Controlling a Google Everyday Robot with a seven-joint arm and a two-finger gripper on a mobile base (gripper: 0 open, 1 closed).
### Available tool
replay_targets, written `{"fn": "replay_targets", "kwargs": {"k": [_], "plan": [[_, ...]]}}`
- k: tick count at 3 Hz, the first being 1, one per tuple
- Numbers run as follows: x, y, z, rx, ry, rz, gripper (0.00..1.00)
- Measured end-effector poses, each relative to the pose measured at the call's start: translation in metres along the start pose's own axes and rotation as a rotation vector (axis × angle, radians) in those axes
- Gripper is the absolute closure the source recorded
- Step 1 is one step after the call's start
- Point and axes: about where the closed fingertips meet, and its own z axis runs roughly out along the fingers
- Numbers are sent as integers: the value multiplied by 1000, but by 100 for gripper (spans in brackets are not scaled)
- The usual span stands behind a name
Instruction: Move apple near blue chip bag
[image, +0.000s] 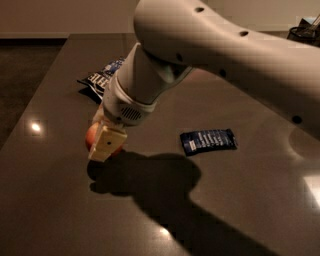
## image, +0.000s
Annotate dark blue snack bar wrapper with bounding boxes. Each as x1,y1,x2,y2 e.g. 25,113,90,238
180,129,237,156

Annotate blue chip bag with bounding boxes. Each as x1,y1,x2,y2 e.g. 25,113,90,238
79,57,125,99

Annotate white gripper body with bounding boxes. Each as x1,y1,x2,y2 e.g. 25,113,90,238
102,71,156,126

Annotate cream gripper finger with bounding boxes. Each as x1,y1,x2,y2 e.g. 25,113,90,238
88,124,127,162
92,104,104,124

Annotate red yellow apple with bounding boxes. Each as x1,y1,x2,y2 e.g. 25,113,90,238
85,122,123,157

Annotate black wire basket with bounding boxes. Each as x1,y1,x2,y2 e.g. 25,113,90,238
287,18,320,47

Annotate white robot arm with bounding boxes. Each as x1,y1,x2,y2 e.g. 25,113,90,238
89,0,320,162

